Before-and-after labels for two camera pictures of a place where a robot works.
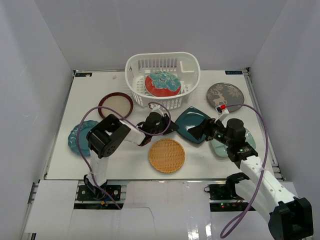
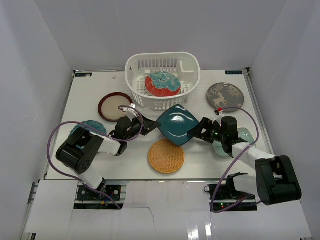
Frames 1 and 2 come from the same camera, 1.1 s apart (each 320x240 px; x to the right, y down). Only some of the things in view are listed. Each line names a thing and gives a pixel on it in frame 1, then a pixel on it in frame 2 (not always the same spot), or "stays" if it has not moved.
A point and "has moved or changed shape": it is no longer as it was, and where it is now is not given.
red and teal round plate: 162,83 stays
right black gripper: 205,127 stays
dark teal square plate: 190,118 has moved or changed shape
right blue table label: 233,72 stays
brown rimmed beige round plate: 119,101 stays
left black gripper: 161,122 -> 143,125
